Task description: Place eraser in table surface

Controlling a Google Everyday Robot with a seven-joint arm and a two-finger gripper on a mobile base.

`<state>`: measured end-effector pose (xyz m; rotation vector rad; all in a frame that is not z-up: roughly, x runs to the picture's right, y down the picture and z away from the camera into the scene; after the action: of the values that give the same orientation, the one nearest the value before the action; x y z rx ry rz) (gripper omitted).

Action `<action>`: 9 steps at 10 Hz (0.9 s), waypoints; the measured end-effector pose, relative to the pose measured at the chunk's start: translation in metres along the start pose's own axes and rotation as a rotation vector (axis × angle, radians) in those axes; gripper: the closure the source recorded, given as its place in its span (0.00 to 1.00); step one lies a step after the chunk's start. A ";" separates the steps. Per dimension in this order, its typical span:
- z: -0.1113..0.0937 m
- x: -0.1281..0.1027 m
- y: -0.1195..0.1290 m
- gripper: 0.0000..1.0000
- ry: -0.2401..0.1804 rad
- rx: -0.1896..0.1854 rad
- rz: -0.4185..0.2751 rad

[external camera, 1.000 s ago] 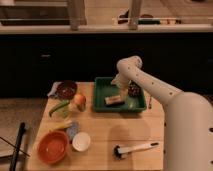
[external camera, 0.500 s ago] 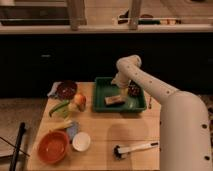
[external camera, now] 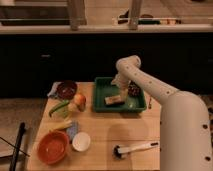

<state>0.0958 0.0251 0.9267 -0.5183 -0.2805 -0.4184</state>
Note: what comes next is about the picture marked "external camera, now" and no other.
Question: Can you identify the tan rectangular eraser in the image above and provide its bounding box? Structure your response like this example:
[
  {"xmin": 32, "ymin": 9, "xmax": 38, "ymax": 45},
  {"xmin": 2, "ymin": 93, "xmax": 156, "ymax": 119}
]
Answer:
[{"xmin": 104, "ymin": 95, "xmax": 122, "ymax": 106}]

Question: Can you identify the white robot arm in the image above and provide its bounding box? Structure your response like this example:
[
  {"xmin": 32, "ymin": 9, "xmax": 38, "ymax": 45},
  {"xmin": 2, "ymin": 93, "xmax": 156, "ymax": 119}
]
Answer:
[{"xmin": 113, "ymin": 55, "xmax": 213, "ymax": 171}]

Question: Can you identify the dark brown pinecone ball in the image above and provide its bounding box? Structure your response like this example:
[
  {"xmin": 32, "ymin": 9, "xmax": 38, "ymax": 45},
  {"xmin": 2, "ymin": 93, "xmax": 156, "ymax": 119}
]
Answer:
[{"xmin": 128, "ymin": 83, "xmax": 140, "ymax": 97}]

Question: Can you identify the green plastic tray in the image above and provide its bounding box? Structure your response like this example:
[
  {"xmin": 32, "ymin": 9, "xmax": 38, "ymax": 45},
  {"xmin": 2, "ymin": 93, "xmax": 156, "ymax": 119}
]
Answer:
[{"xmin": 92, "ymin": 77, "xmax": 146, "ymax": 113}]

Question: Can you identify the small dark fork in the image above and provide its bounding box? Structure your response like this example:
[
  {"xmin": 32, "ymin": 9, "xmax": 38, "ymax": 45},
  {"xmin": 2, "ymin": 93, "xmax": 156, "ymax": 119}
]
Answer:
[{"xmin": 148, "ymin": 96, "xmax": 152, "ymax": 109}]

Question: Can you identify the orange peach fruit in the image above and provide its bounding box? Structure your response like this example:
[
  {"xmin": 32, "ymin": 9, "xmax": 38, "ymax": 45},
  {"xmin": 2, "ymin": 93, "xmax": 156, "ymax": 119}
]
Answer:
[{"xmin": 74, "ymin": 93, "xmax": 86, "ymax": 105}]

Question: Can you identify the dark red bowl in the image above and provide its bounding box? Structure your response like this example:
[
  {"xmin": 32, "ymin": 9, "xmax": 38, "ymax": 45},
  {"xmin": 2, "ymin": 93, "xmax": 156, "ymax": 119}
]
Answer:
[{"xmin": 56, "ymin": 80, "xmax": 77, "ymax": 99}]

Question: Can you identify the green toy vegetable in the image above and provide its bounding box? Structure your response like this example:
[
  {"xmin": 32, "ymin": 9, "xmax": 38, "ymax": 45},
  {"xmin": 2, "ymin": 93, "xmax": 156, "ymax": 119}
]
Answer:
[{"xmin": 48, "ymin": 100, "xmax": 70, "ymax": 117}]

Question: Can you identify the blue grey cloth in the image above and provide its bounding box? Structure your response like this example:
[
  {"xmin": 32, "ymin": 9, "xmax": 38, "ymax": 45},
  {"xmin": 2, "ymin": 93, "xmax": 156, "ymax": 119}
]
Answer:
[{"xmin": 66, "ymin": 121, "xmax": 79, "ymax": 140}]

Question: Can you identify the small white bowl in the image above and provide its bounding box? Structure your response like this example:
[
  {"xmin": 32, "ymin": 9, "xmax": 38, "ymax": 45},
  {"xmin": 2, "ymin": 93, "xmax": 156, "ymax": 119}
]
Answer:
[{"xmin": 72, "ymin": 132, "xmax": 91, "ymax": 152}]

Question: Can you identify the grey cloth under bowl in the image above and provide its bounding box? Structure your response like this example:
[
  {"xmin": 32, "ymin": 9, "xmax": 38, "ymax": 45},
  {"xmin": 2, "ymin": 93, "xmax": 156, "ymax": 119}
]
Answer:
[{"xmin": 47, "ymin": 82, "xmax": 59, "ymax": 98}]

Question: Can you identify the orange plastic bowl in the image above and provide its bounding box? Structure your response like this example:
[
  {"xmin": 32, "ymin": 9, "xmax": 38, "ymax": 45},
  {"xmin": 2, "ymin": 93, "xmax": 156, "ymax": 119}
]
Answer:
[{"xmin": 37, "ymin": 131, "xmax": 69, "ymax": 165}]

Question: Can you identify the black pole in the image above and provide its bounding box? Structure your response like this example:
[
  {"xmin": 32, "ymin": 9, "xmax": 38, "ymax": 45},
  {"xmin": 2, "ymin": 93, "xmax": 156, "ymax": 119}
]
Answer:
[{"xmin": 9, "ymin": 122, "xmax": 25, "ymax": 171}]

